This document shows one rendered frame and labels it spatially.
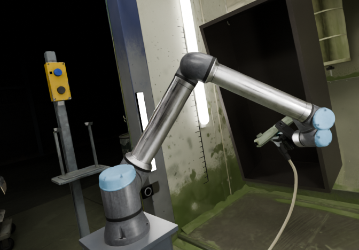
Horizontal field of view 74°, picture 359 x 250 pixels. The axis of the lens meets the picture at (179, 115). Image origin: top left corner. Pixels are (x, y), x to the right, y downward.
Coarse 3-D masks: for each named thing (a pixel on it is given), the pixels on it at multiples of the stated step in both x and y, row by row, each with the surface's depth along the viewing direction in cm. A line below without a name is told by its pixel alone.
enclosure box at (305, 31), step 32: (256, 0) 133; (288, 0) 122; (224, 32) 184; (256, 32) 174; (288, 32) 160; (224, 64) 181; (256, 64) 183; (288, 64) 167; (320, 64) 148; (224, 96) 178; (320, 96) 143; (256, 128) 203; (256, 160) 204; (320, 160) 141
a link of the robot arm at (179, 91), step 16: (176, 80) 110; (192, 80) 109; (176, 96) 109; (160, 112) 110; (176, 112) 111; (160, 128) 110; (144, 144) 111; (160, 144) 114; (128, 160) 111; (144, 160) 112; (144, 176) 113
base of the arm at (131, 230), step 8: (128, 216) 94; (136, 216) 96; (144, 216) 101; (112, 224) 94; (120, 224) 93; (128, 224) 93; (136, 224) 95; (144, 224) 98; (104, 232) 97; (112, 232) 93; (120, 232) 93; (128, 232) 92; (136, 232) 94; (144, 232) 96; (112, 240) 92; (120, 240) 91; (128, 240) 92; (136, 240) 93
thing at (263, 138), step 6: (282, 120) 145; (288, 120) 144; (264, 132) 143; (270, 132) 140; (276, 132) 141; (258, 138) 140; (264, 138) 139; (270, 138) 140; (258, 144) 139; (282, 144) 142; (282, 150) 141; (288, 156) 142
